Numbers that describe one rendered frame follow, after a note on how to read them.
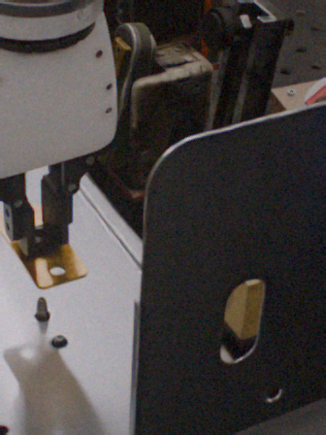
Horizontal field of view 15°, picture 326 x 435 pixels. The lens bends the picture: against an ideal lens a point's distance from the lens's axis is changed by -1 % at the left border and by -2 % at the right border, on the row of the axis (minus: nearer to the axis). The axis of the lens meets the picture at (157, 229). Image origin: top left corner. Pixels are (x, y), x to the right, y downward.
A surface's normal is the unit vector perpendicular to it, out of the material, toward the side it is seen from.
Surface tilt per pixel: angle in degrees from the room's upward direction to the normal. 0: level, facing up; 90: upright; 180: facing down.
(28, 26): 90
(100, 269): 0
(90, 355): 0
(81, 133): 96
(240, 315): 90
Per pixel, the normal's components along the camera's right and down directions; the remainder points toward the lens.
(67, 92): 0.50, 0.58
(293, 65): 0.04, -0.77
